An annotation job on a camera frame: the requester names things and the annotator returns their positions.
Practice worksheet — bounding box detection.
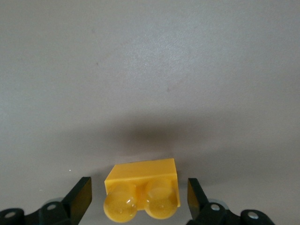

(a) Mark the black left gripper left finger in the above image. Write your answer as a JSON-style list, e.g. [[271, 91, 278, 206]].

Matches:
[[0, 177, 92, 225]]

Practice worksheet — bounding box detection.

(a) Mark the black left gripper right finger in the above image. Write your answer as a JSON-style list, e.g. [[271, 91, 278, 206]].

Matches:
[[187, 178, 276, 225]]

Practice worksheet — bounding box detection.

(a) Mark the yellow two-stud block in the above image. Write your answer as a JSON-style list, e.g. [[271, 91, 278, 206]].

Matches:
[[103, 158, 181, 223]]

